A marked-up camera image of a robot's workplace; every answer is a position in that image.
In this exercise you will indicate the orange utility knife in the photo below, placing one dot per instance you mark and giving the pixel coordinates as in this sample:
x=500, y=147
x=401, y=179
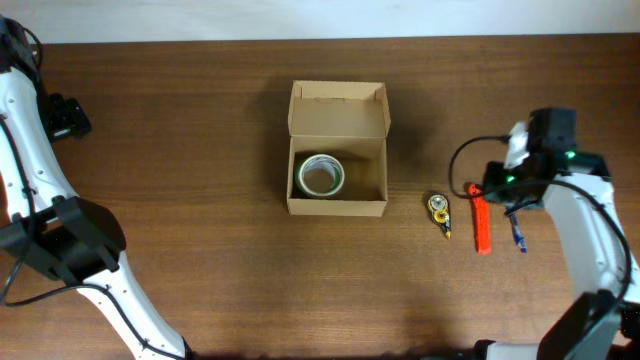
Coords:
x=481, y=221

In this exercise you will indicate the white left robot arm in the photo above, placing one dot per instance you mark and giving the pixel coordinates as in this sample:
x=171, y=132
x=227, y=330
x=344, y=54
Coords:
x=60, y=241

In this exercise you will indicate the green tape roll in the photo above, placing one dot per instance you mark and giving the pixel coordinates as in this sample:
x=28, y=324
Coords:
x=342, y=175

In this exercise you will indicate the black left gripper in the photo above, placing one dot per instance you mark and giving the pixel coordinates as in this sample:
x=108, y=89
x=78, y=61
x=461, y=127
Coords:
x=71, y=119

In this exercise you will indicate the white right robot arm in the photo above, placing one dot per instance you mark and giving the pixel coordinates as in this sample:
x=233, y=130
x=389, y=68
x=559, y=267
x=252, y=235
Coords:
x=544, y=169

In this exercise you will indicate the yellow black correction tape dispenser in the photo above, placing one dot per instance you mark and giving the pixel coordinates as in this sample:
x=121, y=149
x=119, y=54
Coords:
x=438, y=206

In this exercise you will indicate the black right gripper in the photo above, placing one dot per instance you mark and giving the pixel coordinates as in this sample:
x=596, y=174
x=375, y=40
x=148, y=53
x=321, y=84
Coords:
x=492, y=169

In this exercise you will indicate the blue ballpoint pen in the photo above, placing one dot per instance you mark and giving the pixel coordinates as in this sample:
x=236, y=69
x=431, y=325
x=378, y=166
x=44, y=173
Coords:
x=518, y=237

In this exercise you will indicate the cardboard box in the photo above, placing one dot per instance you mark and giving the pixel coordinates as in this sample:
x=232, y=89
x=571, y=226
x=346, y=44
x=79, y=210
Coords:
x=338, y=148

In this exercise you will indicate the white masking tape roll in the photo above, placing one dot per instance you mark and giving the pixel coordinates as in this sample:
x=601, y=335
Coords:
x=307, y=187

